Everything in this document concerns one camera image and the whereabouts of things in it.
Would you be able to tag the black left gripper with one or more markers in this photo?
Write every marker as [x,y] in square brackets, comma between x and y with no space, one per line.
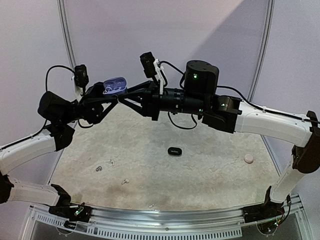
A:
[91,107]

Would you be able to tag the pink round charging case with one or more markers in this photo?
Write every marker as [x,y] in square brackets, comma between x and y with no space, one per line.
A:
[248,158]

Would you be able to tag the blue-grey oval charging case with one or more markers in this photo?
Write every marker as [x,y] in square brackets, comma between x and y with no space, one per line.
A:
[115,86]

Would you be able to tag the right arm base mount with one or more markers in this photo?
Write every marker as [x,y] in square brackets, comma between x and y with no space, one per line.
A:
[263,211]

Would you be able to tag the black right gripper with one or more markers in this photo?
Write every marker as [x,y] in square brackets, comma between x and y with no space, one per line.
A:
[153,101]

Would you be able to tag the aluminium front rail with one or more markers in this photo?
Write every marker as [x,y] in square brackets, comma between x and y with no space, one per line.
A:
[294,225]

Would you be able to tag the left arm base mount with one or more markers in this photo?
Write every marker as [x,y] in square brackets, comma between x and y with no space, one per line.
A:
[73,212]

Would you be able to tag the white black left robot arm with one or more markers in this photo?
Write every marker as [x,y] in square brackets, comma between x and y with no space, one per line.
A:
[52,137]

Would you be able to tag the aluminium right corner post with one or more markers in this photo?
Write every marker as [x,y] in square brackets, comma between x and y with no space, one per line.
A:
[262,49]

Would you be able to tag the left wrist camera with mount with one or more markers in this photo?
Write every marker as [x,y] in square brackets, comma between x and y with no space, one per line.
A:
[80,80]

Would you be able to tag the aluminium left corner post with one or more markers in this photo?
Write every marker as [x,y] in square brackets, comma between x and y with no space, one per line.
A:
[66,33]

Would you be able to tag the aluminium corner post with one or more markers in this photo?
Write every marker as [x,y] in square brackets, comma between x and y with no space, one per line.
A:
[262,49]
[66,33]

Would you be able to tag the black earbud charging case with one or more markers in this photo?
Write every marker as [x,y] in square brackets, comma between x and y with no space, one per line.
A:
[174,151]

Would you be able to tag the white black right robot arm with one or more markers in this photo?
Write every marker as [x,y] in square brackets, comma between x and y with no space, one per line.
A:
[197,96]

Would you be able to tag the purple silver earbud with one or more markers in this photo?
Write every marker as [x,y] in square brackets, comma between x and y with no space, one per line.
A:
[98,169]

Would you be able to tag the perforated white front panel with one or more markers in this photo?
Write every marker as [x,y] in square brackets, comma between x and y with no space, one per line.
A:
[55,228]

